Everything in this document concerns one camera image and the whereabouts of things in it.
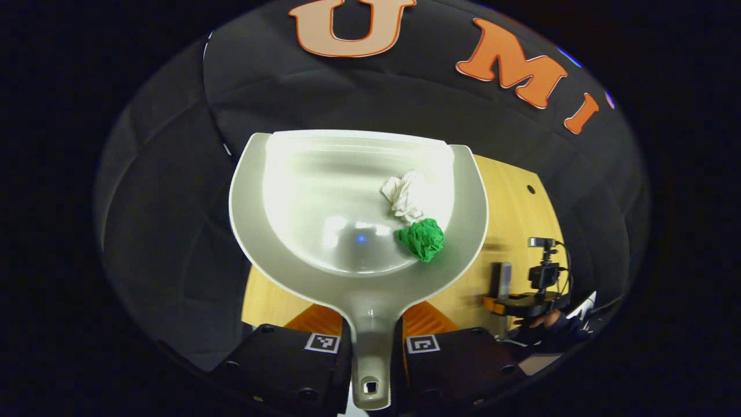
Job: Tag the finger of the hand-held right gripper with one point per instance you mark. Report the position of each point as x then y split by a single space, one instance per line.
521 304

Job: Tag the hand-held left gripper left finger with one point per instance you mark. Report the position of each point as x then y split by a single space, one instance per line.
278 362

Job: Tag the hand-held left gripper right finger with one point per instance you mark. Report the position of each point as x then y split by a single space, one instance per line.
457 365

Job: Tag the small grey black-bristled broom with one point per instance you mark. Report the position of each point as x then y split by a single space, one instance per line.
505 281

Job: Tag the green paper ball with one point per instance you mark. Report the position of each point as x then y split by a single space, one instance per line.
422 238

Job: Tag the white paper ball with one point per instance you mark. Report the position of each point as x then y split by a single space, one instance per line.
405 194

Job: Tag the grey plastic dustpan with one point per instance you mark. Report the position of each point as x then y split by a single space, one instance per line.
324 191

